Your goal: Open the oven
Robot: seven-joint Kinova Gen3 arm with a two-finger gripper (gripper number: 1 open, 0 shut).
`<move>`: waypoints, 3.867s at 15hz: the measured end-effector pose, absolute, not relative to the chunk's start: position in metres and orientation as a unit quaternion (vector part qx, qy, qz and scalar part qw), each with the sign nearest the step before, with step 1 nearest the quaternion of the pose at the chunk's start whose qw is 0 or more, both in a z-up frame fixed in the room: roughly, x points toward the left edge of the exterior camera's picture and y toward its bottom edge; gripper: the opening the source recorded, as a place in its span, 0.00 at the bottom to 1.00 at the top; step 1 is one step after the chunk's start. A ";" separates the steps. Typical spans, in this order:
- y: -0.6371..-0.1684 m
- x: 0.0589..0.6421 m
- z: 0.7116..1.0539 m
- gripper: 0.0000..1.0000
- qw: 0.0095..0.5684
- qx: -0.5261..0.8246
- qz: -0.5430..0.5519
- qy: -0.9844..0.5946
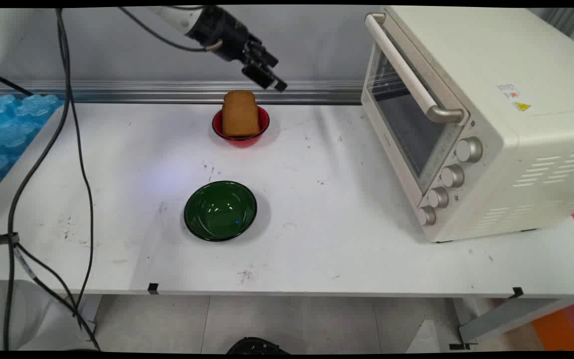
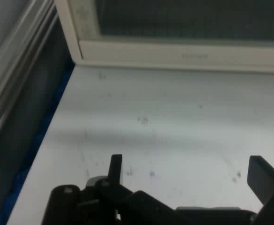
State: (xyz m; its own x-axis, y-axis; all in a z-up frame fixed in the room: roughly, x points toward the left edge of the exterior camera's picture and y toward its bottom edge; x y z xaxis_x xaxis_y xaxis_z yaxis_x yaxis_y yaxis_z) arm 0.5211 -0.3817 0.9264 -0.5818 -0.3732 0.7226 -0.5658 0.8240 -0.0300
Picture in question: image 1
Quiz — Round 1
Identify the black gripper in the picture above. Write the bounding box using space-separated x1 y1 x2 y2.
186 6 288 93

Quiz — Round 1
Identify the oven door with handle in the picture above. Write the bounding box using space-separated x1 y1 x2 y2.
361 12 469 196

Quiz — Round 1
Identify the brown bread slice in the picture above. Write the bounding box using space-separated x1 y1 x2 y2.
222 90 261 138

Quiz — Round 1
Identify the red bowl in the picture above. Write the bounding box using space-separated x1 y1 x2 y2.
212 106 271 148

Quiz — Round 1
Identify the dark green bowl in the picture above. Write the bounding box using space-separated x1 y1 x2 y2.
183 180 258 242

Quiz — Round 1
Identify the silver oven knob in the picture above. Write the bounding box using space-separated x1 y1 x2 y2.
427 187 450 209
440 164 465 188
417 206 437 227
455 137 483 164

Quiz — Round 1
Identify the cream toaster oven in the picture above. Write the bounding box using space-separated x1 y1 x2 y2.
361 6 574 243

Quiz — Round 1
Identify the black round floor object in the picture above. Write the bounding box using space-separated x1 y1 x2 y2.
226 337 291 355

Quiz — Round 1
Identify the grey table leg brace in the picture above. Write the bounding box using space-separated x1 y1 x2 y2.
458 298 569 345

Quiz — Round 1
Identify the orange box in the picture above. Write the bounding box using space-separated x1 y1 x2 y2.
531 299 574 351

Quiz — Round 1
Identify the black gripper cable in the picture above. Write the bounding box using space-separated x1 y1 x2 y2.
118 6 224 53

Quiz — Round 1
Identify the aluminium rail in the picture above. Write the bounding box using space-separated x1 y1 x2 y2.
0 80 366 105

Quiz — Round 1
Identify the thin black hanging cable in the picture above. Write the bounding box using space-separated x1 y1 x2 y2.
57 9 95 320

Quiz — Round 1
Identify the thick black hanging cable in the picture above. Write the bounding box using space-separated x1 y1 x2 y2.
2 8 72 351

